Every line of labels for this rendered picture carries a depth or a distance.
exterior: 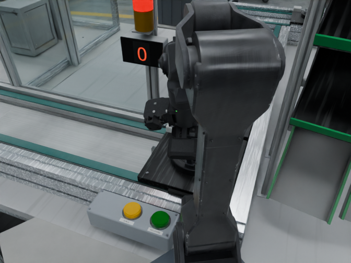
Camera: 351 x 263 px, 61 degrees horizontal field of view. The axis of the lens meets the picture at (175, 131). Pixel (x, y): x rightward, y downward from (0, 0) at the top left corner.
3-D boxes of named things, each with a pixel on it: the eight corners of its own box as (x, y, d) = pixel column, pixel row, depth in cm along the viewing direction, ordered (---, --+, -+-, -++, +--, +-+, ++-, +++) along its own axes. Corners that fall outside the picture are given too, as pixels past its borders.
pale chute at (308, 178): (327, 222, 64) (330, 225, 60) (267, 197, 70) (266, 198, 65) (372, 100, 65) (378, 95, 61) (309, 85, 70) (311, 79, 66)
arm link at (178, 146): (202, 62, 62) (172, 62, 63) (197, 141, 53) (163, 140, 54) (202, 87, 69) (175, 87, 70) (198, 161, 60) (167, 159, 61)
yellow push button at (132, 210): (136, 223, 68) (136, 217, 67) (120, 217, 69) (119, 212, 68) (144, 209, 71) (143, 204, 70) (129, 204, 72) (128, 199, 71)
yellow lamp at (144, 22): (149, 33, 75) (148, 13, 72) (131, 31, 77) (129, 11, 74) (157, 26, 79) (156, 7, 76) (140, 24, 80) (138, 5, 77)
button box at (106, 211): (169, 253, 68) (168, 238, 64) (90, 225, 74) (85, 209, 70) (179, 228, 73) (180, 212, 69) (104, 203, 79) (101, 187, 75)
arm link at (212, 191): (293, 46, 22) (262, 14, 27) (194, 51, 21) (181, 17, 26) (234, 257, 43) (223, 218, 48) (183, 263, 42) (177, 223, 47)
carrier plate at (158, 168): (227, 208, 72) (229, 202, 70) (137, 181, 78) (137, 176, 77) (246, 145, 89) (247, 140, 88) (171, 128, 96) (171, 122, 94)
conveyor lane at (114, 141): (224, 229, 77) (229, 205, 71) (-22, 151, 101) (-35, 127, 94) (245, 157, 98) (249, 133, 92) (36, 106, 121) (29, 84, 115)
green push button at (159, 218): (165, 232, 66) (165, 227, 65) (148, 227, 67) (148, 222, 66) (172, 218, 69) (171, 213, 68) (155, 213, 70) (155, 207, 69)
